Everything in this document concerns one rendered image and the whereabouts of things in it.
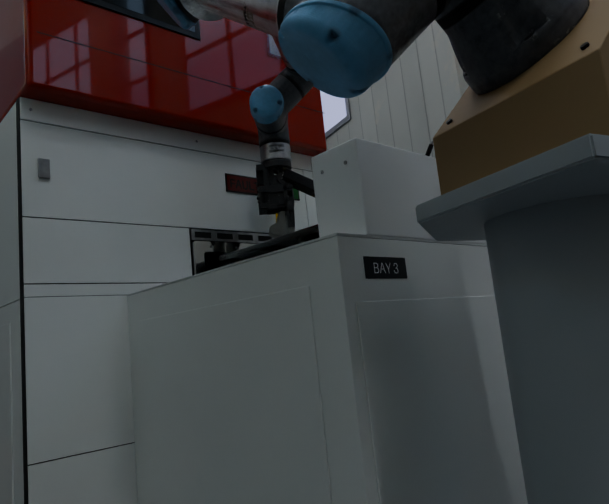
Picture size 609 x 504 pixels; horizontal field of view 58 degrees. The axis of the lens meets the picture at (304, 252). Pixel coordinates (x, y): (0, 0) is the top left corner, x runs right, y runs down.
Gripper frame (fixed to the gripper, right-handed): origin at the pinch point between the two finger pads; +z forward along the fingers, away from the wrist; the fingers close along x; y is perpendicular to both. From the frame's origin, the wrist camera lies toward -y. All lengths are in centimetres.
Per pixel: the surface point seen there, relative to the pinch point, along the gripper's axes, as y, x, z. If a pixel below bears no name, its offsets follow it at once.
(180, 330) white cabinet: 24.8, 26.2, 18.5
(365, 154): -5, 55, -2
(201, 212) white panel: 21.0, -3.4, -10.2
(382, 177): -8, 53, 1
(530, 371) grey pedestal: -15, 73, 28
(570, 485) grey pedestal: -16, 75, 39
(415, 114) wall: -126, -235, -130
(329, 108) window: -86, -341, -185
